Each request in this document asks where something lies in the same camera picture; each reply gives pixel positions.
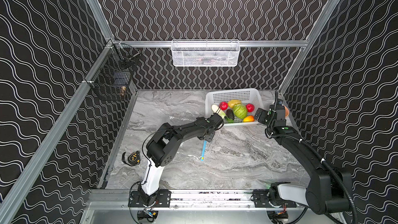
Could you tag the clear zip top bag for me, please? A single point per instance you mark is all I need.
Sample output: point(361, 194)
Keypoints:
point(231, 140)

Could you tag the brass fitting in basket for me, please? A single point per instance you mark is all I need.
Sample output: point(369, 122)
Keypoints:
point(122, 91)

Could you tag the yellow potato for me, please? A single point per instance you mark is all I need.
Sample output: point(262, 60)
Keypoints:
point(232, 103)

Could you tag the red strawberry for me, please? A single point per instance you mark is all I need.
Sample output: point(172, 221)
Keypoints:
point(223, 106)
point(250, 108)

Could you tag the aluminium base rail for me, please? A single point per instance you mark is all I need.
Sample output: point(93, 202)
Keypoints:
point(185, 200)

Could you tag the black wire wall basket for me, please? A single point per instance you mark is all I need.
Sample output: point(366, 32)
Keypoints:
point(116, 71)

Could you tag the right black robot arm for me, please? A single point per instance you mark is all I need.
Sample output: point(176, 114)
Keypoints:
point(329, 189)

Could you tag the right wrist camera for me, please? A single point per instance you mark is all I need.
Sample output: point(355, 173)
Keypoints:
point(277, 100)

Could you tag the black yellow tape measure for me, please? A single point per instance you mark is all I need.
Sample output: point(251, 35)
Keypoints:
point(132, 159)

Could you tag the orange yellow mango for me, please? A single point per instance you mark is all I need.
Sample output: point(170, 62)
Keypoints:
point(249, 119)

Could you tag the orange ceramic cup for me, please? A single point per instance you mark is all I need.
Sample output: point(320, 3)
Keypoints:
point(287, 112)

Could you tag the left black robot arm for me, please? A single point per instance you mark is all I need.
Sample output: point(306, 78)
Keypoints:
point(163, 146)

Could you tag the green cabbage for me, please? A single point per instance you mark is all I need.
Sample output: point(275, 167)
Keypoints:
point(240, 111)

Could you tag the white wire wall basket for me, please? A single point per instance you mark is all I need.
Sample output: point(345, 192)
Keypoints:
point(205, 53)

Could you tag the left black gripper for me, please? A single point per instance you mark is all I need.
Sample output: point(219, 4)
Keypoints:
point(216, 121)

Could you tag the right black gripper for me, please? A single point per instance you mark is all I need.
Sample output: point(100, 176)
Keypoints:
point(264, 115)

